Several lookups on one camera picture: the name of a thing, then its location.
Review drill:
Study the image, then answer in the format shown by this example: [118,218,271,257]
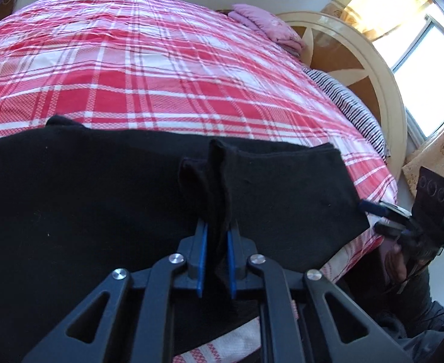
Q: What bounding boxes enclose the bed with red plaid sheet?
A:
[0,0,398,363]

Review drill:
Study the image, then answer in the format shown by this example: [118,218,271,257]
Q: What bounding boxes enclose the large bright window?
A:
[373,8,444,140]

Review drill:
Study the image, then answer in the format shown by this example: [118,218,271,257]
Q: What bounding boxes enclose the person's right forearm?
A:
[400,261,440,314]

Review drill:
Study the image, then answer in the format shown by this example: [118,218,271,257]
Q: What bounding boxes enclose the black pants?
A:
[0,115,371,363]

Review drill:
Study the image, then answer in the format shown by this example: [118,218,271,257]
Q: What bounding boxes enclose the folded pink blanket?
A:
[227,4,306,55]

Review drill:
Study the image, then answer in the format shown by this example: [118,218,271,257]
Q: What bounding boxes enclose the person's dark clothing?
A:
[373,299,444,363]

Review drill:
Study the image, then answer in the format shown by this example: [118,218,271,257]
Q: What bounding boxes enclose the person's right hand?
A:
[384,240,412,283]

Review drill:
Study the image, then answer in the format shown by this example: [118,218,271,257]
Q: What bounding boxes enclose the round wooden headboard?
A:
[275,11,408,180]

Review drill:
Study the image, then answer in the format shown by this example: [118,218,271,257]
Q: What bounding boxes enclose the striped pillow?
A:
[303,68,389,159]

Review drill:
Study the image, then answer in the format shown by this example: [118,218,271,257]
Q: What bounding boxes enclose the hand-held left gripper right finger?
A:
[226,219,412,363]

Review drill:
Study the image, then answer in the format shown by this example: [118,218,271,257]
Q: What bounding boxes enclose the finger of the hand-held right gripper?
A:
[358,200,412,221]
[373,221,412,241]

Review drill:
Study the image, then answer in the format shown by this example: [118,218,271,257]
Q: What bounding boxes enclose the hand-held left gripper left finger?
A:
[21,220,209,363]

